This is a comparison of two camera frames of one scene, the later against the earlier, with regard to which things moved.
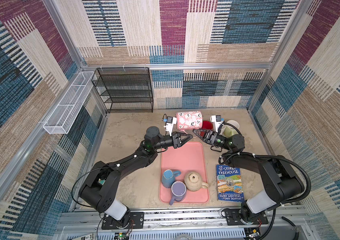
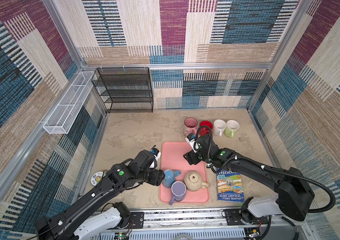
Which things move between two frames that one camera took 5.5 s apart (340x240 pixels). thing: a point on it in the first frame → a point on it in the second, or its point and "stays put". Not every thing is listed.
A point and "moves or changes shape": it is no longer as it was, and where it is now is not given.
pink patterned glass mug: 188,120 moves or changes shape
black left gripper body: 174,142 → 153,176
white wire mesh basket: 65,115 stays put
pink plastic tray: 189,156 stays put
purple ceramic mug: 178,191 stays put
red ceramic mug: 206,125 stays put
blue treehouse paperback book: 229,183 stays put
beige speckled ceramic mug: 193,182 stays put
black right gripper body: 214,138 → 196,157
